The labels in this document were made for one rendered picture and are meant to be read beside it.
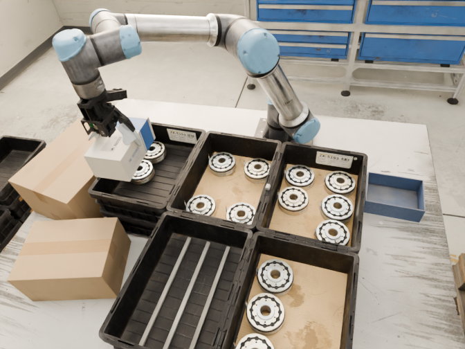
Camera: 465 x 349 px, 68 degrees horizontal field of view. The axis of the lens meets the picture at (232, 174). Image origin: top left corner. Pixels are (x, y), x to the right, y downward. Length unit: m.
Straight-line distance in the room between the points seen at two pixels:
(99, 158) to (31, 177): 0.49
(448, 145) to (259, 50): 2.09
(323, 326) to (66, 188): 0.97
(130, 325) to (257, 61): 0.83
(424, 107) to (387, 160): 1.63
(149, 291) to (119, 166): 0.38
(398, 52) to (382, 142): 1.43
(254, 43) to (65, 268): 0.88
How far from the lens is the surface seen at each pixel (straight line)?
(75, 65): 0.93
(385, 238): 1.36
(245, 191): 1.26
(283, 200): 1.19
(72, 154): 1.51
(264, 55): 1.05
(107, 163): 1.06
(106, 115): 1.01
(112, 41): 0.92
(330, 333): 1.03
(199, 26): 1.12
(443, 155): 2.81
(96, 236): 1.24
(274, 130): 1.48
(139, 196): 1.33
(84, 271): 1.19
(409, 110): 3.13
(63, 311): 1.35
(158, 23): 1.08
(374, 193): 1.47
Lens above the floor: 1.80
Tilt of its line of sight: 47 degrees down
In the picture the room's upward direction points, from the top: 7 degrees counter-clockwise
